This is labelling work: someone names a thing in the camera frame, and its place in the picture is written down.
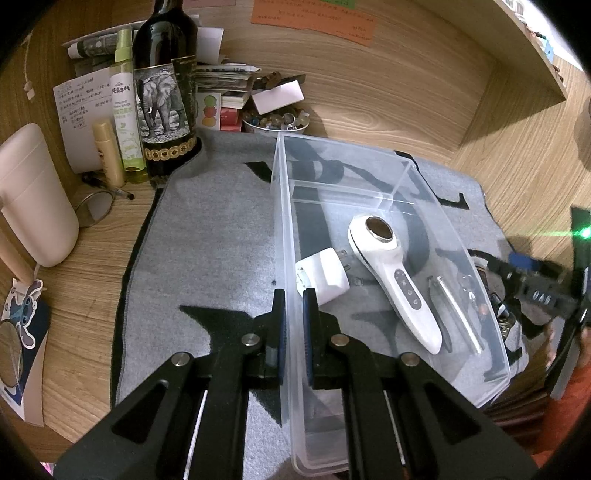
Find green spray bottle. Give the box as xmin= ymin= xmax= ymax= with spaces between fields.
xmin=112 ymin=28 xmax=148 ymax=184

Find orange clothing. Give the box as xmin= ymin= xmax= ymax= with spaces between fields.
xmin=531 ymin=364 xmax=591 ymax=480

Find pale pink humidifier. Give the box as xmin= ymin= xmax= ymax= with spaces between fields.
xmin=0 ymin=123 xmax=80 ymax=268

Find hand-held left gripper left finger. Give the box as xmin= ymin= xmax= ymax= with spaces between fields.
xmin=54 ymin=288 xmax=287 ymax=480

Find small red box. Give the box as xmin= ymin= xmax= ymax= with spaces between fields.
xmin=220 ymin=106 xmax=243 ymax=132

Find grey desk mat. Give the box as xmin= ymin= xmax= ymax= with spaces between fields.
xmin=110 ymin=128 xmax=555 ymax=480

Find sheet with coloured round stickers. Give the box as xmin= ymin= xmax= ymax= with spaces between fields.
xmin=196 ymin=90 xmax=223 ymax=131

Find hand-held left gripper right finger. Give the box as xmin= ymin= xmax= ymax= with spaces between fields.
xmin=302 ymin=288 xmax=539 ymax=480

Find clear plastic storage box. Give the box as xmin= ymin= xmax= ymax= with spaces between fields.
xmin=271 ymin=131 xmax=512 ymax=477

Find orange paper note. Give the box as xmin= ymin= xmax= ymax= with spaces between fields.
xmin=250 ymin=0 xmax=376 ymax=47

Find dark wine bottle elephant label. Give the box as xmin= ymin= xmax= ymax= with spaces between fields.
xmin=132 ymin=0 xmax=200 ymax=182

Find wooden shelf board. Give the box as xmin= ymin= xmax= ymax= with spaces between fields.
xmin=480 ymin=0 xmax=568 ymax=107

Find pile of papers and booklets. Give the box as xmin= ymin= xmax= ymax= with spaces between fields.
xmin=62 ymin=14 xmax=262 ymax=100

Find white blank card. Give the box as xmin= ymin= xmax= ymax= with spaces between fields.
xmin=250 ymin=79 xmax=306 ymax=116

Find yellow lip balm tube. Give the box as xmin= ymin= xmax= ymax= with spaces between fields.
xmin=92 ymin=119 xmax=126 ymax=188

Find bowl of glass beads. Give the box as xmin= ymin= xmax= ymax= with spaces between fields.
xmin=241 ymin=107 xmax=311 ymax=137

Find blue cartoon sticker card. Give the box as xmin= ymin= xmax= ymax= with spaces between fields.
xmin=0 ymin=278 xmax=51 ymax=426

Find white charger plug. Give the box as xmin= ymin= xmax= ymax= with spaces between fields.
xmin=295 ymin=247 xmax=354 ymax=306

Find white handheld massager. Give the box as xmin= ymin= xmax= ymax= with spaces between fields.
xmin=347 ymin=215 xmax=443 ymax=356

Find silver metal nail clipper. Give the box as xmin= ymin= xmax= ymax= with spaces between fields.
xmin=427 ymin=275 xmax=485 ymax=355

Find black pen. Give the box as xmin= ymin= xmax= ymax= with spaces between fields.
xmin=82 ymin=172 xmax=136 ymax=200

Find white handwritten note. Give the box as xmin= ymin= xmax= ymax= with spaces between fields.
xmin=52 ymin=74 xmax=116 ymax=175

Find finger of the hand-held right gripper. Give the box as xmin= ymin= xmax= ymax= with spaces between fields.
xmin=468 ymin=249 xmax=583 ymax=319

